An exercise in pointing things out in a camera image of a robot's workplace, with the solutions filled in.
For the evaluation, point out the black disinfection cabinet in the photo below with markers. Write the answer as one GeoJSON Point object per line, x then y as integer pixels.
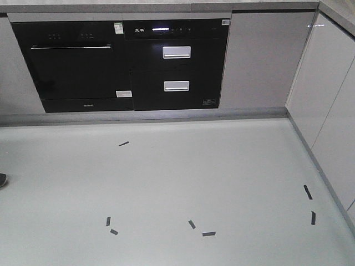
{"type": "Point", "coordinates": [145, 39]}

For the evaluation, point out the grey cabinet door panel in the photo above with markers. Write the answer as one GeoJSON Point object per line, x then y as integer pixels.
{"type": "Point", "coordinates": [262, 57]}

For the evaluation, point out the black built-in dishwasher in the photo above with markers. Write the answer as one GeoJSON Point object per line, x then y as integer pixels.
{"type": "Point", "coordinates": [76, 66]}

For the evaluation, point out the glossy white side cabinet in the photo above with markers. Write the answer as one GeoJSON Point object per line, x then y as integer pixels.
{"type": "Point", "coordinates": [321, 104]}

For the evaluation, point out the dark shoe tip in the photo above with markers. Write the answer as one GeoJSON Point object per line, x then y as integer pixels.
{"type": "Point", "coordinates": [3, 179]}

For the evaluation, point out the lower silver drawer handle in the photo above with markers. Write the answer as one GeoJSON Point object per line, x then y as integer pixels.
{"type": "Point", "coordinates": [173, 86]}

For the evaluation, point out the silver drawer handle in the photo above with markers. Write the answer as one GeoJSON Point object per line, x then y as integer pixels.
{"type": "Point", "coordinates": [176, 52]}
{"type": "Point", "coordinates": [173, 86]}

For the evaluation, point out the upper silver drawer handle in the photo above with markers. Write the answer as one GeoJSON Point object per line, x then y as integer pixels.
{"type": "Point", "coordinates": [176, 52]}

